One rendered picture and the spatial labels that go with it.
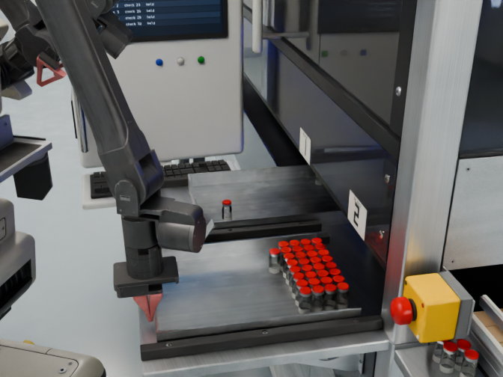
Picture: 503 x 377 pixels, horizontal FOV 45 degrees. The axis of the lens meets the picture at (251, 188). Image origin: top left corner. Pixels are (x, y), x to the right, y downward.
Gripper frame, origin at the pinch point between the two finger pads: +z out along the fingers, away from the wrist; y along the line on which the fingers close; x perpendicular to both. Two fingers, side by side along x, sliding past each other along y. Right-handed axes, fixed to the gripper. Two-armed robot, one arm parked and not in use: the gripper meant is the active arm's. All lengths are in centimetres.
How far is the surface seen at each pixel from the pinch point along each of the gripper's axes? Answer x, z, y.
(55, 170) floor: 277, 90, -51
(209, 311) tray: 1.8, 2.2, 10.3
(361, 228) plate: 3.6, -10.0, 38.0
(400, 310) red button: -19.7, -10.0, 35.0
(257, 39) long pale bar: 64, -31, 32
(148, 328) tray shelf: -0.3, 2.3, -0.5
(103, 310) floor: 127, 90, -20
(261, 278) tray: 10.0, 2.3, 21.3
